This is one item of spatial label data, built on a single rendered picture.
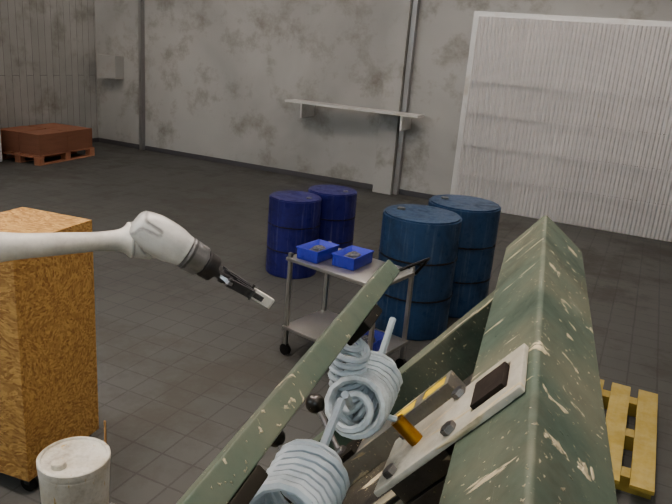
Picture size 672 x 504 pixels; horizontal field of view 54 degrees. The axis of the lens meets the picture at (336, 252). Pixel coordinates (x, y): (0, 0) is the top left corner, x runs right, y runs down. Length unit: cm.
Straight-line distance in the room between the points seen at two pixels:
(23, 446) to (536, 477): 311
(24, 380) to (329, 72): 829
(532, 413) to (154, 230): 134
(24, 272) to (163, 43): 971
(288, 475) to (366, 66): 1010
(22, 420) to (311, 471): 293
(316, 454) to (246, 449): 12
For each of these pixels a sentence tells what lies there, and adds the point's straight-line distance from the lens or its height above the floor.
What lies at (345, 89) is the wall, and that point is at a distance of 1065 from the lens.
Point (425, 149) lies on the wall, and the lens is 1022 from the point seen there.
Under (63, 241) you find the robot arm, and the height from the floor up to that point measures 162.
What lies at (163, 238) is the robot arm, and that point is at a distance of 177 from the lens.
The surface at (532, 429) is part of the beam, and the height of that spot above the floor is 187.
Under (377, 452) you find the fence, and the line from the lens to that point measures 118.
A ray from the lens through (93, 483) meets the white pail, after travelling 313.
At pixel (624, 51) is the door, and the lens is 963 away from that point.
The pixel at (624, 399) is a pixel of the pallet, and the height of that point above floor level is 11.
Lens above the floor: 215
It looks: 17 degrees down
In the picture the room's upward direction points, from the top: 5 degrees clockwise
